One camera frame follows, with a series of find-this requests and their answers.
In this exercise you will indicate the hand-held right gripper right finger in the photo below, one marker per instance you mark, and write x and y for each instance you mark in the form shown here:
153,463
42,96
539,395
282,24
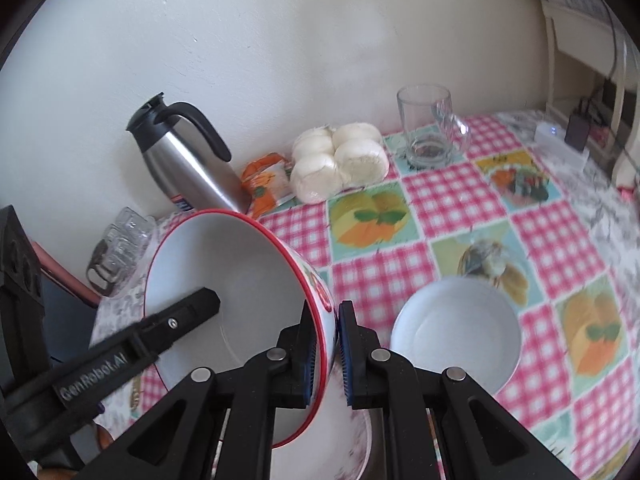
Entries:
347,360

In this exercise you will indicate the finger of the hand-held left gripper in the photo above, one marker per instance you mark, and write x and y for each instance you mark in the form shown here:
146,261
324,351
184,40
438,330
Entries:
185,315

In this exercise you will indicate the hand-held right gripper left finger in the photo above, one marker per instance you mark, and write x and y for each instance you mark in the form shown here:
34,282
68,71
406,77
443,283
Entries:
310,355

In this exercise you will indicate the strawberry print bowl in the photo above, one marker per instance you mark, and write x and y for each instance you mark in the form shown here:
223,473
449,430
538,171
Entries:
240,260

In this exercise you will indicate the round floral plate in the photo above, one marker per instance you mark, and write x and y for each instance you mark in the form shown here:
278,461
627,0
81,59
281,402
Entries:
361,440

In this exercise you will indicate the large light blue bowl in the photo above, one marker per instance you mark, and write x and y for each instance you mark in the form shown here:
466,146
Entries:
450,330

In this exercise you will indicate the clear glass cup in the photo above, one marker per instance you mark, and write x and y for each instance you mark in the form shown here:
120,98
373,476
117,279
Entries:
119,251
130,221

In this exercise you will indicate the reddish brown chair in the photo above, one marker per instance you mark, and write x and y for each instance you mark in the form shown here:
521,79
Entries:
65,280

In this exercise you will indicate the stainless steel thermos jug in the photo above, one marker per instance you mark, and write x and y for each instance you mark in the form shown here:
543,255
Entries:
190,165

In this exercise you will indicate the orange snack packet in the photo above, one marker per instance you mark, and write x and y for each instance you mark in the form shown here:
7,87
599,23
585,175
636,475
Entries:
265,180

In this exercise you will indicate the bag of white steamed buns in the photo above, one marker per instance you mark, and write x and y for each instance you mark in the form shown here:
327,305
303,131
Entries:
340,160

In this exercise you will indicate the clear glass mug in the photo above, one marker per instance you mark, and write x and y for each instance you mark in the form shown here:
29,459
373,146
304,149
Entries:
425,125

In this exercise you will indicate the white power strip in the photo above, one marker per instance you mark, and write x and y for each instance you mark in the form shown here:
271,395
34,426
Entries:
550,136

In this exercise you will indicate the black charger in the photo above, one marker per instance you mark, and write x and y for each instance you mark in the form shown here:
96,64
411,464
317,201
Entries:
577,131

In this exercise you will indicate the white wooden shelf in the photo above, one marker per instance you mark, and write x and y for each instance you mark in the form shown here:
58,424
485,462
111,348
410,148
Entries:
551,60

